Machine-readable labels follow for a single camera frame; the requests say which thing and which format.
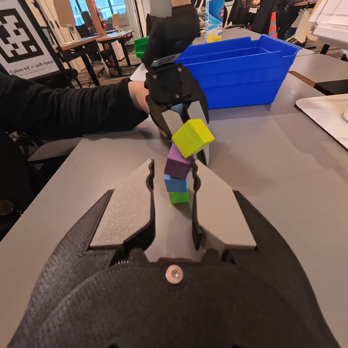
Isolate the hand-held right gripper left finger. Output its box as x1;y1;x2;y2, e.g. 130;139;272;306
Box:
90;158;156;250

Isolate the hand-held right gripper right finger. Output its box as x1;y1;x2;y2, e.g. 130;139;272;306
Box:
192;159;257;250

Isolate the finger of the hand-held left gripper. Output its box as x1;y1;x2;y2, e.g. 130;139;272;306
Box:
187;101;210;167
162;108;189;138

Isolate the yellow foam cube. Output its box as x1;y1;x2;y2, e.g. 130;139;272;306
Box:
171;119;215;159

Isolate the purple foam cube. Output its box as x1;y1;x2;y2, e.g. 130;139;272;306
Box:
164;143;193;180

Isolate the blue foam cube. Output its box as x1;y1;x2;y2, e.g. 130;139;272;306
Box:
164;174;189;193

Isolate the person's left forearm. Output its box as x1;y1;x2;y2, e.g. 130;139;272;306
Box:
0;72;148;139

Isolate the person's left hand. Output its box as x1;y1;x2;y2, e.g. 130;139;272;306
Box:
128;80;151;112

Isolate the green plastic bin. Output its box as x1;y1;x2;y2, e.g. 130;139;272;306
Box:
134;36;150;59

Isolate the blue plastic bin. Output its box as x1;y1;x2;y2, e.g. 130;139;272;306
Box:
177;34;303;110

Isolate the wooden desk with black legs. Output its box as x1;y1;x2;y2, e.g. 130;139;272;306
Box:
54;34;109;85
96;30;135;77

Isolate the blue white wipes canister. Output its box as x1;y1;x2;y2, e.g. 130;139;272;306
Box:
205;0;225;43

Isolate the clear acrylic stand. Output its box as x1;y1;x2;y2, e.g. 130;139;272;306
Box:
65;24;80;41

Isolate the orange traffic cone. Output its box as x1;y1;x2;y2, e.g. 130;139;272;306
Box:
269;11;278;38

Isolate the black white code sign board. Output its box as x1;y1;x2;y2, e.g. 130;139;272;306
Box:
0;0;64;79

